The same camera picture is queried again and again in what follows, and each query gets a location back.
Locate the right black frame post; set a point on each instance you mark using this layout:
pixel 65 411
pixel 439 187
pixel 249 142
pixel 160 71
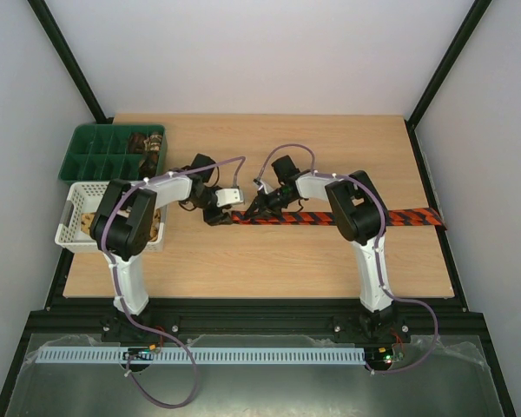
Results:
pixel 450 57

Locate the white perforated plastic basket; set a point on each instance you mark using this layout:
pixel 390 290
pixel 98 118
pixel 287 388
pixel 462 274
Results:
pixel 85 197

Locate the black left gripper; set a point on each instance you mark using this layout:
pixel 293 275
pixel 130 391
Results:
pixel 218 218

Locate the green divided storage tray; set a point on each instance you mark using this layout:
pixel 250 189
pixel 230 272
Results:
pixel 100 152

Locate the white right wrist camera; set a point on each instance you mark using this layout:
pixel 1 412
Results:
pixel 262 186

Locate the left black frame post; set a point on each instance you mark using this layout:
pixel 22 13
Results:
pixel 57 39

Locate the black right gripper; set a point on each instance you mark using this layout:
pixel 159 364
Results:
pixel 266 202

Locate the orange navy striped tie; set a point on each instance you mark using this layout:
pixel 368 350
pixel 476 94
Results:
pixel 397 217

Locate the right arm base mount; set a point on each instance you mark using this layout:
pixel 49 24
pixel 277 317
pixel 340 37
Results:
pixel 365 327

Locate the black aluminium frame rail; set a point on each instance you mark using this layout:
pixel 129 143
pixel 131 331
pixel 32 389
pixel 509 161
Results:
pixel 312 318

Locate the rolled brown patterned tie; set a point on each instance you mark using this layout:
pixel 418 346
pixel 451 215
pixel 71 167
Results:
pixel 136 143

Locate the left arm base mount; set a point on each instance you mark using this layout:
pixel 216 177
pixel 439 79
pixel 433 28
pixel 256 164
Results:
pixel 117 328

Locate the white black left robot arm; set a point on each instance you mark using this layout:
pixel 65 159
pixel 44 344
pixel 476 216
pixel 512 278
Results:
pixel 122 222

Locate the tan patterned tie in basket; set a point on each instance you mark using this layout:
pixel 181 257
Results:
pixel 87 219

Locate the light blue slotted cable duct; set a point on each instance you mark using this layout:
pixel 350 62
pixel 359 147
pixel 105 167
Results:
pixel 350 356

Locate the black frame post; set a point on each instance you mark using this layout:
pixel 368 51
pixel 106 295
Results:
pixel 57 39
pixel 450 57

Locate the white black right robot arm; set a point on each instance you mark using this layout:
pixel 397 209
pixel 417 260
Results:
pixel 358 212

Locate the rolled beige patterned tie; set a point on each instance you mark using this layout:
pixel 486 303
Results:
pixel 153 143

